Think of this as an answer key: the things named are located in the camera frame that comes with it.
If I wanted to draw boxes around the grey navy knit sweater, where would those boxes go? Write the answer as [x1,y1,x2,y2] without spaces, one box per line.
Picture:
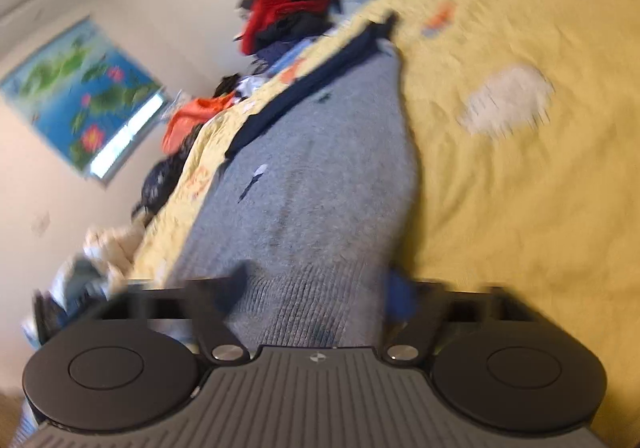
[167,20,419,349]

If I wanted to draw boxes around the navy clothes in pile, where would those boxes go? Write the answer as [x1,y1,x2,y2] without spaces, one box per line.
[250,12,333,65]

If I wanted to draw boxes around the cream fluffy garment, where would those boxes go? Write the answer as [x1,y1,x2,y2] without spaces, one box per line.
[49,223,145,308]

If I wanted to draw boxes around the dark floral padded jacket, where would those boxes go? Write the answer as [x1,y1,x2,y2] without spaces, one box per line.
[131,123,204,220]

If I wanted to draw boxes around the orange jacket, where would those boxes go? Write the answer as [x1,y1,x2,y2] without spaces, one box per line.
[162,92,234,155]

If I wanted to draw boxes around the dark brown bag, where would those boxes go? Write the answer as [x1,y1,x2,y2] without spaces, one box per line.
[214,73,242,98]

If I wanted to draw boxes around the white crumpled plastic bag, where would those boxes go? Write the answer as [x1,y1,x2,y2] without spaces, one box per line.
[235,75,269,100]

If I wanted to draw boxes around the light blue towel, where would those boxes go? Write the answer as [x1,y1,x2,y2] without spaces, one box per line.
[266,37,317,78]

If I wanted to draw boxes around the lotus flower window blind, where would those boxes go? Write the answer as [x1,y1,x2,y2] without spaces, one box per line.
[1,18,169,185]

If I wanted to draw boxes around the red garment on pile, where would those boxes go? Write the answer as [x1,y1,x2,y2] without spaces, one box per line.
[240,0,330,56]

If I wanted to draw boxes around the yellow floral bed quilt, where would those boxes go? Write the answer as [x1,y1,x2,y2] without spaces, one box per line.
[131,0,639,447]

